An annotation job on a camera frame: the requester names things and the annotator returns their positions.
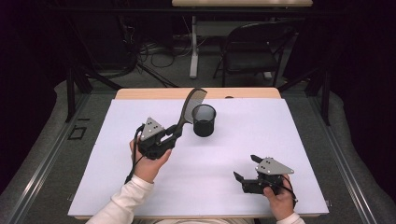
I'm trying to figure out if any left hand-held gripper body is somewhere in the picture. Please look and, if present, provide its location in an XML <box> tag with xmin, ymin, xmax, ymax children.
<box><xmin>135</xmin><ymin>117</ymin><xmax>177</xmax><ymax>161</ymax></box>

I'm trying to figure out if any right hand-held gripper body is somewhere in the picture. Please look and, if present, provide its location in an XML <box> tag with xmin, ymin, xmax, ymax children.
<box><xmin>241</xmin><ymin>157</ymin><xmax>295</xmax><ymax>196</ymax></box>

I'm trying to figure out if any black mesh cup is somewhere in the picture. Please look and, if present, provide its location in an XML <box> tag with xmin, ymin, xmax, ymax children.
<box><xmin>191</xmin><ymin>104</ymin><xmax>218</xmax><ymax>138</ymax></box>

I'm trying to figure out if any black comb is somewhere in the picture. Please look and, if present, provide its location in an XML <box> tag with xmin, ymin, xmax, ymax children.
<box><xmin>176</xmin><ymin>87</ymin><xmax>208</xmax><ymax>132</ymax></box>

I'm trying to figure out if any person's left hand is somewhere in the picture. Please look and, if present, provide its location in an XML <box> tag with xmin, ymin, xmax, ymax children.
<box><xmin>129</xmin><ymin>138</ymin><xmax>173</xmax><ymax>184</ymax></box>

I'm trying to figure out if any person's right hand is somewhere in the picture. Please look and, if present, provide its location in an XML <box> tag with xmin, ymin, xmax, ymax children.
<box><xmin>262</xmin><ymin>174</ymin><xmax>297</xmax><ymax>222</ymax></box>

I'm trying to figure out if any light wooden table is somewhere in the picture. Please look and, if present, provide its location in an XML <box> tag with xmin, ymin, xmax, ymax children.
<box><xmin>73</xmin><ymin>87</ymin><xmax>321</xmax><ymax>220</ymax></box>

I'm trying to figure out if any white foam board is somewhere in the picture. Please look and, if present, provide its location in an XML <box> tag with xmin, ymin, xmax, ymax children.
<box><xmin>67</xmin><ymin>98</ymin><xmax>330</xmax><ymax>217</ymax></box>

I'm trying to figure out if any white-legged desk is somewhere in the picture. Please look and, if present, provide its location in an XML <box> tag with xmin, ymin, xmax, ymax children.
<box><xmin>171</xmin><ymin>0</ymin><xmax>314</xmax><ymax>79</ymax></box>

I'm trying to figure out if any black metal stand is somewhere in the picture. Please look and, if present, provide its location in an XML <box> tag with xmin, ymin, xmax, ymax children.
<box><xmin>64</xmin><ymin>18</ymin><xmax>124</xmax><ymax>124</ymax></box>
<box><xmin>276</xmin><ymin>66</ymin><xmax>332</xmax><ymax>127</ymax></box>

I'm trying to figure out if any black folding chair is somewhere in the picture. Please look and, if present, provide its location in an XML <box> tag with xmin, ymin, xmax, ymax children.
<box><xmin>212</xmin><ymin>21</ymin><xmax>297</xmax><ymax>88</ymax></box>

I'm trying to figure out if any right hand-held gripper black cable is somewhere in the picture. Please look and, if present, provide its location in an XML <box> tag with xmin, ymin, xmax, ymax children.
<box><xmin>266</xmin><ymin>175</ymin><xmax>299</xmax><ymax>209</ymax></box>

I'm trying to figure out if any hand-held gripper black cable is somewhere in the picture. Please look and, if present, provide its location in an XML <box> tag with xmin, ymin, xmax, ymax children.
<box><xmin>266</xmin><ymin>175</ymin><xmax>299</xmax><ymax>209</ymax></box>
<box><xmin>124</xmin><ymin>124</ymin><xmax>146</xmax><ymax>185</ymax></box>

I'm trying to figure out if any left hand-held gripper black cable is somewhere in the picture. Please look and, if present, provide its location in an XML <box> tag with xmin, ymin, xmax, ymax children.
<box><xmin>124</xmin><ymin>124</ymin><xmax>146</xmax><ymax>185</ymax></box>

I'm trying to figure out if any tangle of floor cables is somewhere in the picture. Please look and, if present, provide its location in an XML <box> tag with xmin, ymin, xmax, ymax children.
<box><xmin>120</xmin><ymin>15</ymin><xmax>194</xmax><ymax>78</ymax></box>

